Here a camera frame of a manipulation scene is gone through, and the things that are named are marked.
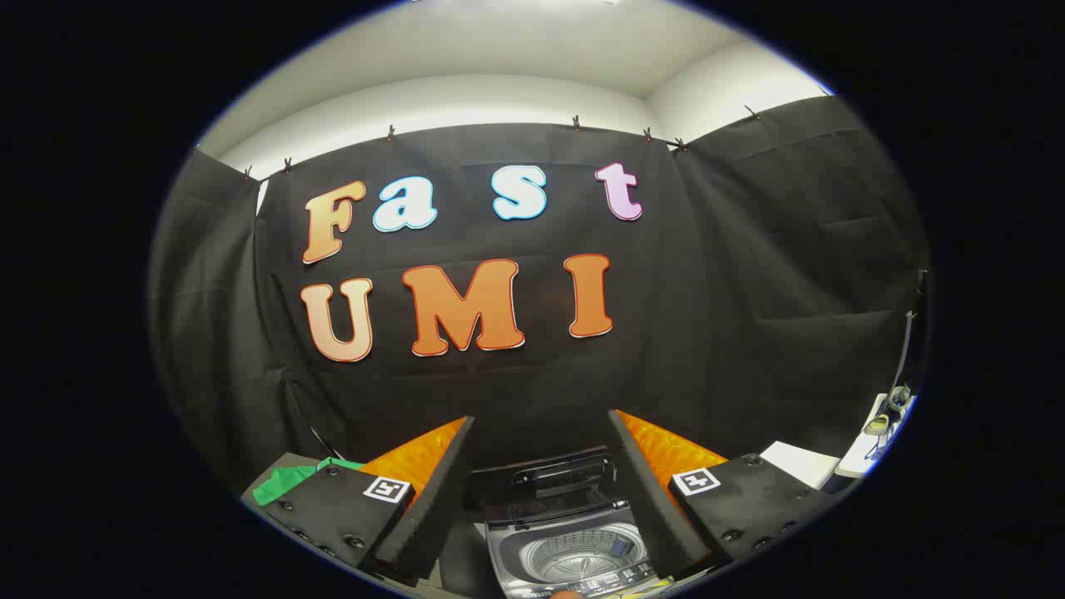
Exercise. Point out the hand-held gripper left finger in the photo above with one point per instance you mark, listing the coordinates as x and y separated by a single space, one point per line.
437 499

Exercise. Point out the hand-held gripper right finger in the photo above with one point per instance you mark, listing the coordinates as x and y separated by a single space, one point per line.
645 499

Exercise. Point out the grey washing machine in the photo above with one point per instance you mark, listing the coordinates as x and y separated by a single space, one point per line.
574 553

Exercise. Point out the green polo shirt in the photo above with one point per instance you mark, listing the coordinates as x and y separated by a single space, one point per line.
279 484

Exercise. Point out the black backdrop cloth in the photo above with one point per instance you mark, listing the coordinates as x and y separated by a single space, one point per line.
532 391

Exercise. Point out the white flat board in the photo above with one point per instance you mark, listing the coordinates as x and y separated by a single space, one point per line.
799 462

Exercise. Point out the white table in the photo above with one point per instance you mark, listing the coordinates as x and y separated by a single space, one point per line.
857 457

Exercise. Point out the small yellow object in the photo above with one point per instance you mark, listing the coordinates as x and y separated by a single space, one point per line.
876 425

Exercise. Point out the row of black clips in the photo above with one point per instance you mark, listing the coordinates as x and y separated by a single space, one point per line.
390 131

